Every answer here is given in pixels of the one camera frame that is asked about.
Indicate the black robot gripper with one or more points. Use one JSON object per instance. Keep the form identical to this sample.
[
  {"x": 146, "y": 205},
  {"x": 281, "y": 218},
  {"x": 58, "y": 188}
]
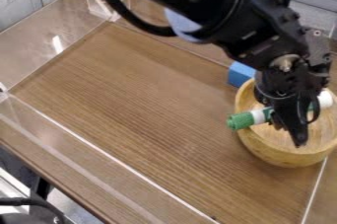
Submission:
[{"x": 289, "y": 93}]

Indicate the green Expo marker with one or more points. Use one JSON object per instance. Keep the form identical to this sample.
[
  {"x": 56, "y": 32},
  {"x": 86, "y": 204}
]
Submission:
[{"x": 245, "y": 119}]

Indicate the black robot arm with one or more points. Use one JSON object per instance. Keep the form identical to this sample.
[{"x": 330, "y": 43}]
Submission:
[{"x": 261, "y": 34}]

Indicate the brown wooden bowl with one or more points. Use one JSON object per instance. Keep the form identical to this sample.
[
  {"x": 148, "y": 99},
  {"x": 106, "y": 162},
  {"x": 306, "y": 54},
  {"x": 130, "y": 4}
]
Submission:
[{"x": 271, "y": 144}]

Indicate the blue foam block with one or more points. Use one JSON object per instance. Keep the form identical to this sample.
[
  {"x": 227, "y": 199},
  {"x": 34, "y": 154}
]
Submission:
[{"x": 239, "y": 73}]

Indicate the black metal stand base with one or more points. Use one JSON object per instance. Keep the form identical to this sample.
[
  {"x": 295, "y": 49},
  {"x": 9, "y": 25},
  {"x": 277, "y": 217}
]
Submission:
[{"x": 41, "y": 213}]

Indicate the clear acrylic tray wall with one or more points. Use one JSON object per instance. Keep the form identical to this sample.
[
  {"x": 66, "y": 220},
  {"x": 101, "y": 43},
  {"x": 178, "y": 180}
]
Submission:
[{"x": 114, "y": 114}]

